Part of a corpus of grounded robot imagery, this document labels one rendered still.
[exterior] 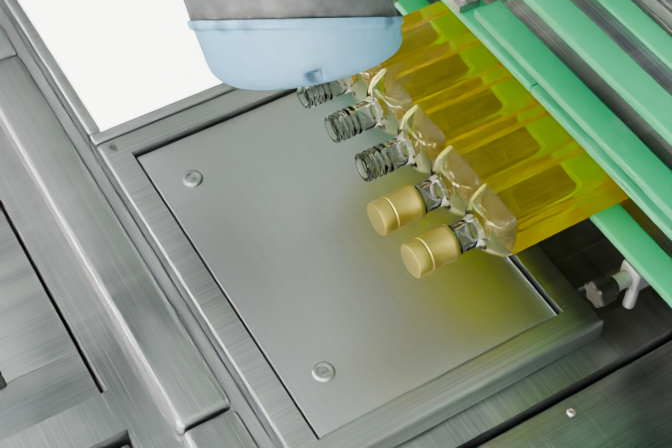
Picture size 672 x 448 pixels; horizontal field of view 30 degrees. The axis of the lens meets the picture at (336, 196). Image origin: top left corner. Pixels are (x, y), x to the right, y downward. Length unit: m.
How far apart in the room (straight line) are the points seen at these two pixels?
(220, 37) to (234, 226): 0.64
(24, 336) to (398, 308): 0.38
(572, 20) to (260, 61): 0.52
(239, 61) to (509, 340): 0.61
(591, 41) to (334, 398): 0.41
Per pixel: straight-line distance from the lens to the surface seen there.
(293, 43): 0.68
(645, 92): 1.11
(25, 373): 1.30
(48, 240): 1.37
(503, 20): 1.26
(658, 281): 1.19
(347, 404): 1.19
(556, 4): 1.17
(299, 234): 1.31
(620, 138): 1.17
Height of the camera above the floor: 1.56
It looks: 19 degrees down
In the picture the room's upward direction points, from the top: 114 degrees counter-clockwise
